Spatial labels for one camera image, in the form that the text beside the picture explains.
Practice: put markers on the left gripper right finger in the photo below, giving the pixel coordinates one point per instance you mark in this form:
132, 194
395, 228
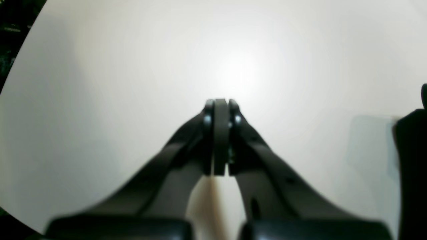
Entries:
278, 202

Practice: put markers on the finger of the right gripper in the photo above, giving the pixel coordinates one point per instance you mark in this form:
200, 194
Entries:
424, 95

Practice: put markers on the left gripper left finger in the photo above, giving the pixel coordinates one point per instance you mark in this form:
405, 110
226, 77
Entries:
153, 203

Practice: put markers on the black T-shirt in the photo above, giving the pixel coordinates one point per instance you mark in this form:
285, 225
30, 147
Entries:
410, 139

